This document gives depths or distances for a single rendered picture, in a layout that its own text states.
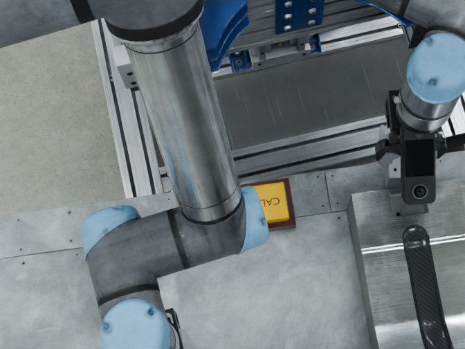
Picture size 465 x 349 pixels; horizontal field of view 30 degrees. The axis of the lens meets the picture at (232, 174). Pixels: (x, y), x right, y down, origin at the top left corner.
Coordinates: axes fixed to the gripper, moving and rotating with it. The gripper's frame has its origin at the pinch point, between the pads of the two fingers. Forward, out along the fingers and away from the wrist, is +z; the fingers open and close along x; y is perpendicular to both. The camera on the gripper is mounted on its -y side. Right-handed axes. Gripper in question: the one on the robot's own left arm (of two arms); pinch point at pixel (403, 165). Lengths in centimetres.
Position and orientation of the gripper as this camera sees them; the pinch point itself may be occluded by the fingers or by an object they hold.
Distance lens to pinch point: 139.5
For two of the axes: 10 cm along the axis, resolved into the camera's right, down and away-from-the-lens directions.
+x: -10.0, 0.4, 0.4
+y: -0.3, -9.6, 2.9
